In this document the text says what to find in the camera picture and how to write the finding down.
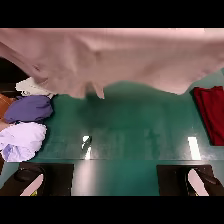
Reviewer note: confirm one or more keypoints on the pink garment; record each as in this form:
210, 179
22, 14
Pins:
126, 56

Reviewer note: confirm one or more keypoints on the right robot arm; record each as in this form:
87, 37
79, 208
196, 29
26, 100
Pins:
170, 180

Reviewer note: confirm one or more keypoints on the purple garment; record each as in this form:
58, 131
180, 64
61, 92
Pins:
30, 108

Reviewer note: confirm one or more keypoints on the cream garment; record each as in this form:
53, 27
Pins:
31, 88

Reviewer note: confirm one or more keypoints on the pale lilac garment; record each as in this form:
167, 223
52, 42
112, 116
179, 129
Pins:
21, 140

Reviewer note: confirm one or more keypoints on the red garment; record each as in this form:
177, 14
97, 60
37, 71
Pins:
213, 113

